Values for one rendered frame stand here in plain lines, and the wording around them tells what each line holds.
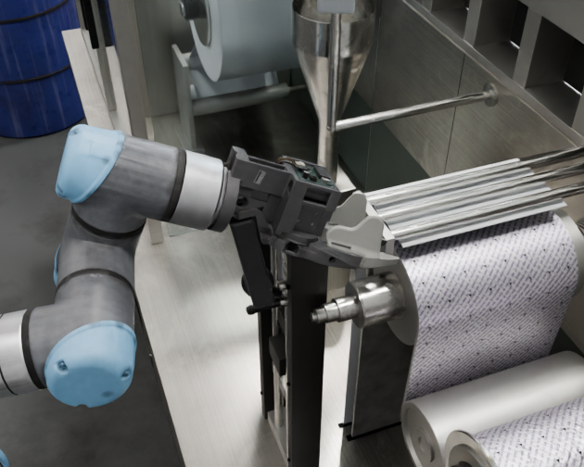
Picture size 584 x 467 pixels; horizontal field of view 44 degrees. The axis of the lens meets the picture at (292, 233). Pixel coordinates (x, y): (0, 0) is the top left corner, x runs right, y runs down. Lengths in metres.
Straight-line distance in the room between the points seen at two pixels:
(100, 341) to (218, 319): 0.89
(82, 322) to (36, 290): 2.36
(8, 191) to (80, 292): 2.89
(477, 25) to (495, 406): 0.64
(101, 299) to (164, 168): 0.14
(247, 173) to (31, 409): 2.00
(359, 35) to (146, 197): 0.61
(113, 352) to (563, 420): 0.53
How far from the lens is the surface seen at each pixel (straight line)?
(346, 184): 1.42
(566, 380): 1.06
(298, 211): 0.72
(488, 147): 1.30
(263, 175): 0.72
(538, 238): 0.99
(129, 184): 0.69
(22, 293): 3.02
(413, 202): 0.95
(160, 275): 1.63
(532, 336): 1.07
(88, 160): 0.68
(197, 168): 0.70
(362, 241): 0.76
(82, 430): 2.53
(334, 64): 1.08
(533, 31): 1.17
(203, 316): 1.53
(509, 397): 1.02
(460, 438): 0.89
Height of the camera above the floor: 2.02
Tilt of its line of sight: 41 degrees down
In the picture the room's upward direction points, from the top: straight up
